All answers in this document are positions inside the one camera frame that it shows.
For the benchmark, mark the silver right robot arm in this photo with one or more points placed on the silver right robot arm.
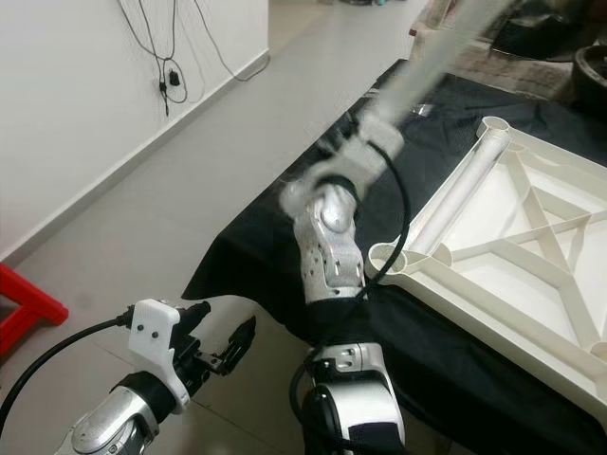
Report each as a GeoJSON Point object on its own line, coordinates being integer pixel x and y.
{"type": "Point", "coordinates": [332, 237]}

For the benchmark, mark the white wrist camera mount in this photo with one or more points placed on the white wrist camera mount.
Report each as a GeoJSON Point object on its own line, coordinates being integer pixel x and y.
{"type": "Point", "coordinates": [365, 161]}
{"type": "Point", "coordinates": [156, 327]}

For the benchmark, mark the black bag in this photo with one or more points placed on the black bag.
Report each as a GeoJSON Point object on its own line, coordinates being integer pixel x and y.
{"type": "Point", "coordinates": [536, 33]}

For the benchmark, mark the red plastic stool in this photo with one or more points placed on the red plastic stool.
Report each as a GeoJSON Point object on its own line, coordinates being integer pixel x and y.
{"type": "Point", "coordinates": [28, 308]}

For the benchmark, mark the black wok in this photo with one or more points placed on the black wok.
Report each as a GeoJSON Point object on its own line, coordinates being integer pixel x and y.
{"type": "Point", "coordinates": [593, 76]}

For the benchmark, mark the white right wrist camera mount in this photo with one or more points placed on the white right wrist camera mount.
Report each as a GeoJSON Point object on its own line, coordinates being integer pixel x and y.
{"type": "Point", "coordinates": [365, 161]}

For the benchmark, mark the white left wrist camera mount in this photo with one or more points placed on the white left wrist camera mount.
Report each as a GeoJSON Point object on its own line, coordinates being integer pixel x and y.
{"type": "Point", "coordinates": [156, 327]}

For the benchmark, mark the white plastic children table top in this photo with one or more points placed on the white plastic children table top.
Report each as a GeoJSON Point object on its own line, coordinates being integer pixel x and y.
{"type": "Point", "coordinates": [493, 275]}

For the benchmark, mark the black tablecloth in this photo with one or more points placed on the black tablecloth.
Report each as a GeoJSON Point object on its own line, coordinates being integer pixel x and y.
{"type": "Point", "coordinates": [247, 246]}

